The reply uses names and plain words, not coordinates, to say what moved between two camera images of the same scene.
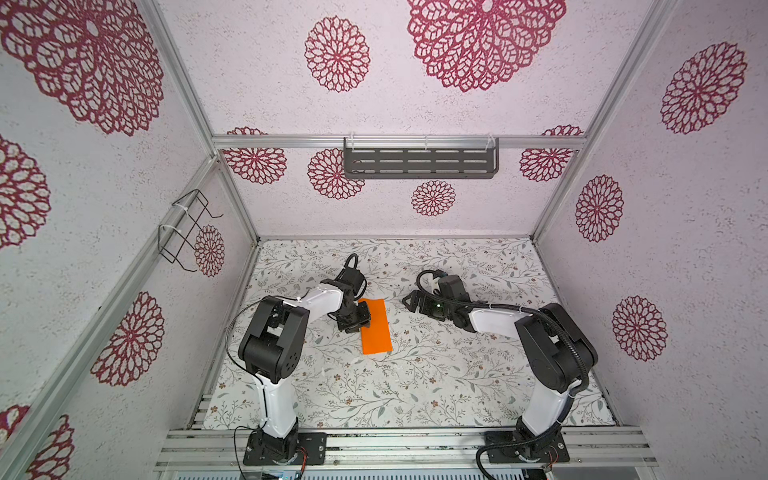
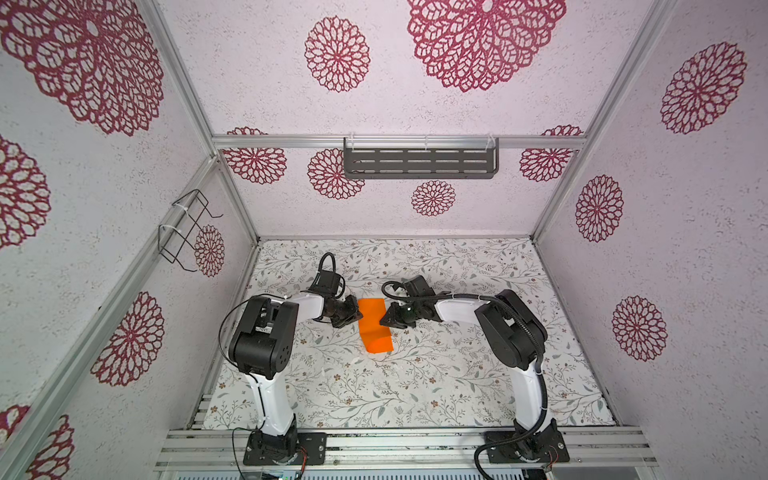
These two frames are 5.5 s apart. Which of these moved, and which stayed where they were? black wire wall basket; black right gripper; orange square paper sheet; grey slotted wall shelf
Moved: black right gripper
Stayed: grey slotted wall shelf; orange square paper sheet; black wire wall basket
